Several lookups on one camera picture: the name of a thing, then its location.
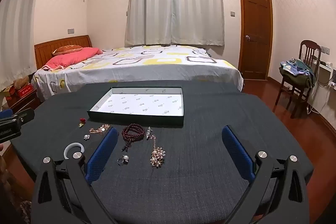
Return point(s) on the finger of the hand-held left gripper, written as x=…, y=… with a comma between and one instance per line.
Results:
x=22, y=116

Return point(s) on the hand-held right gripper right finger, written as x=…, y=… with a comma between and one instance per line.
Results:
x=236, y=150

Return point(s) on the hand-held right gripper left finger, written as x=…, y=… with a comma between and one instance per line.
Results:
x=102, y=153

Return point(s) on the small silver flower brooch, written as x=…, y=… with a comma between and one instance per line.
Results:
x=86, y=137

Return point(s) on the white jade bangle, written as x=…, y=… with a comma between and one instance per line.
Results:
x=68, y=147

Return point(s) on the red rose brooch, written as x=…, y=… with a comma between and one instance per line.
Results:
x=83, y=120

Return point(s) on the green box with white lining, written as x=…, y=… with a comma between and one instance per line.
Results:
x=136, y=119

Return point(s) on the silver rhinestone brooch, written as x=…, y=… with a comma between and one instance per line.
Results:
x=149, y=132

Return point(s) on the gold flower brooch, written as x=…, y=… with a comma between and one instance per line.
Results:
x=157, y=157

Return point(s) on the wooden nightstand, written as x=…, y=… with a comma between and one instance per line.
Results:
x=23, y=104

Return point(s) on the red box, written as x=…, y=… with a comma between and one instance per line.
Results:
x=25, y=91

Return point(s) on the brown teddy bear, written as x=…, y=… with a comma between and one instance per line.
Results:
x=21, y=82

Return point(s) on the dark grey tablecloth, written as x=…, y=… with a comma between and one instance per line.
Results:
x=197, y=148

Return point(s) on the wooden bed headboard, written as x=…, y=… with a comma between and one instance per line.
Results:
x=47, y=48

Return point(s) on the pink pillow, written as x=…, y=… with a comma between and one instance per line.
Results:
x=73, y=57

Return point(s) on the orange pillow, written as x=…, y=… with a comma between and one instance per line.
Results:
x=67, y=49

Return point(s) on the sheer white curtain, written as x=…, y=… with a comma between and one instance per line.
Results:
x=18, y=29

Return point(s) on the pile of clothes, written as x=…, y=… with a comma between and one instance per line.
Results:
x=294, y=71

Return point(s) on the bed with patterned sheet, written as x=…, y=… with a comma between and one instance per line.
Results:
x=157, y=64

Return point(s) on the wooden door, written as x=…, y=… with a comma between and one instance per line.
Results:
x=256, y=29

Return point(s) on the wooden chair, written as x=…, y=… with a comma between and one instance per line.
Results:
x=311, y=47

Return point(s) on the wall socket panel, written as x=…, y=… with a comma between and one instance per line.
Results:
x=71, y=30

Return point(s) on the double wall switch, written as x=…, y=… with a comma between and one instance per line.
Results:
x=326, y=49

